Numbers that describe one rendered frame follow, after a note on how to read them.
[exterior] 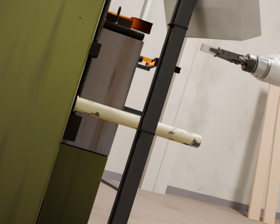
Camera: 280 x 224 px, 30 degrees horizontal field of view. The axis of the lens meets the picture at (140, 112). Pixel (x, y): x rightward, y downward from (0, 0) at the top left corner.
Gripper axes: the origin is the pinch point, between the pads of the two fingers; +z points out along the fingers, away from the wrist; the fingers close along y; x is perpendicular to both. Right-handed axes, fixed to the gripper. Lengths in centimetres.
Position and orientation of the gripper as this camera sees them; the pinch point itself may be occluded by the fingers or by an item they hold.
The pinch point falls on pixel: (209, 49)
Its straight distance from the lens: 217.8
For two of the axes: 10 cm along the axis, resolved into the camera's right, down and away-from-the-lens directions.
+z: -9.4, -3.0, -1.9
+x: 3.0, -9.5, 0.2
